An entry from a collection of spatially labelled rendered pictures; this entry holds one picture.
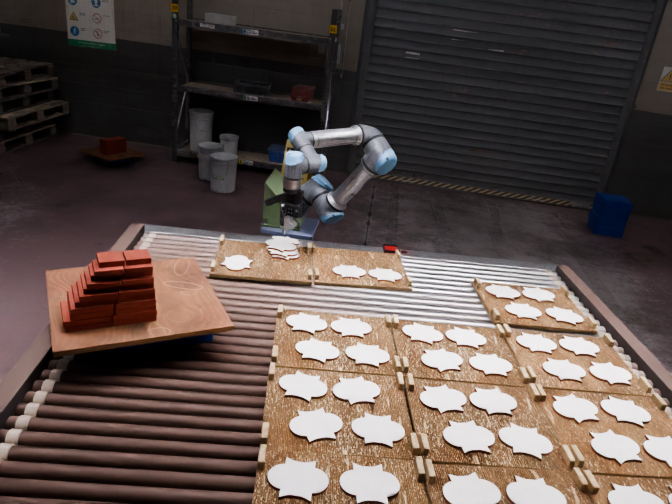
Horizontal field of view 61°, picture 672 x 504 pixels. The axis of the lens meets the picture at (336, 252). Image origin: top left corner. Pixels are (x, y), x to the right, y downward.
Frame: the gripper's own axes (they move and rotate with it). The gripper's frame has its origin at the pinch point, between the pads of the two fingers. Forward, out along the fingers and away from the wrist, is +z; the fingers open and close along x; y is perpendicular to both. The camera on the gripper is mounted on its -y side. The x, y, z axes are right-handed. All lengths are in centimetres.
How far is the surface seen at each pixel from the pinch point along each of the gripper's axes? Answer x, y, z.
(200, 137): 394, -240, 72
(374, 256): 18.2, 39.0, 10.5
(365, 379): -75, 55, 11
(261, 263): -14.1, -3.6, 10.7
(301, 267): -9.4, 12.7, 10.6
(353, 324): -47, 44, 10
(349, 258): 10.1, 29.1, 10.5
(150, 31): 428, -326, -35
